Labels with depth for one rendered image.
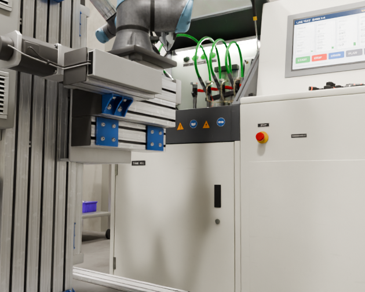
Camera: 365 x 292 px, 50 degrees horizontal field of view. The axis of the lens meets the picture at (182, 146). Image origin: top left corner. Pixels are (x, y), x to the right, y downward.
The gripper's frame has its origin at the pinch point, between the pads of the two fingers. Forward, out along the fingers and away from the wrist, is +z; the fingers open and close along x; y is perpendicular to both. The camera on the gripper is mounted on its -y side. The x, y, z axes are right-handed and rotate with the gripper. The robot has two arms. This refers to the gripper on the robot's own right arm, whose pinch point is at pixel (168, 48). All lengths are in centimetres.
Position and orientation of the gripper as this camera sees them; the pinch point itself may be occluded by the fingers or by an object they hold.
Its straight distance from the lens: 191.0
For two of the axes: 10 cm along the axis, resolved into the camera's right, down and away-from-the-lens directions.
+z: -0.1, 10.0, -0.8
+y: -4.8, -0.7, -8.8
